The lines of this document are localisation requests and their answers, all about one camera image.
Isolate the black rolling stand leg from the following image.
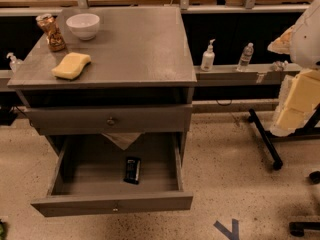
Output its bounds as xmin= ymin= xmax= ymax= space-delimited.
xmin=248 ymin=106 xmax=320 ymax=170

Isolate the dark rxbar blueberry bar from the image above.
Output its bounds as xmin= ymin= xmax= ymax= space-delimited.
xmin=124 ymin=157 xmax=141 ymax=184

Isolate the black chair base caster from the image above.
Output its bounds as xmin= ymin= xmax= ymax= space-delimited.
xmin=289 ymin=222 xmax=320 ymax=237

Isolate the clear plastic water bottle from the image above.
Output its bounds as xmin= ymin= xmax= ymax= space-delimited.
xmin=236 ymin=43 xmax=254 ymax=72

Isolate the beige cloth under drawer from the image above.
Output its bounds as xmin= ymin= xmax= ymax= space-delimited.
xmin=103 ymin=133 xmax=140 ymax=150

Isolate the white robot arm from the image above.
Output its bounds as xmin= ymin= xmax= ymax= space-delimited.
xmin=268 ymin=0 xmax=320 ymax=137

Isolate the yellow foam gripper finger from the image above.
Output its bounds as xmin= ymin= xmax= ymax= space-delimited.
xmin=270 ymin=69 xmax=320 ymax=137
xmin=267 ymin=27 xmax=293 ymax=55

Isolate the crumpled clear plastic wrapper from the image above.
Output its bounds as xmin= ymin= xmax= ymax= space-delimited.
xmin=271 ymin=61 xmax=289 ymax=72

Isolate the closed grey top drawer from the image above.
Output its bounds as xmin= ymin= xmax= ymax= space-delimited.
xmin=26 ymin=105 xmax=192 ymax=135

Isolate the grey wooden drawer cabinet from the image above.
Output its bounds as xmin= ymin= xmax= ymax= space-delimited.
xmin=8 ymin=7 xmax=196 ymax=149

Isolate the white pump lotion bottle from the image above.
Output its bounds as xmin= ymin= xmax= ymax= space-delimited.
xmin=200 ymin=39 xmax=215 ymax=71

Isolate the white ceramic bowl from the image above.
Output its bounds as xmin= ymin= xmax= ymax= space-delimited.
xmin=66 ymin=13 xmax=100 ymax=40

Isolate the yellow sponge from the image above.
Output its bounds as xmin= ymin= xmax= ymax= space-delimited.
xmin=51 ymin=52 xmax=91 ymax=80

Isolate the blue tape floor marker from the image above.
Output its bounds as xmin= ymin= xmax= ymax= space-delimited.
xmin=214 ymin=219 xmax=240 ymax=240

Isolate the open grey middle drawer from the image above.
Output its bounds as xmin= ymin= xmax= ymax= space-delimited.
xmin=31 ymin=133 xmax=193 ymax=217

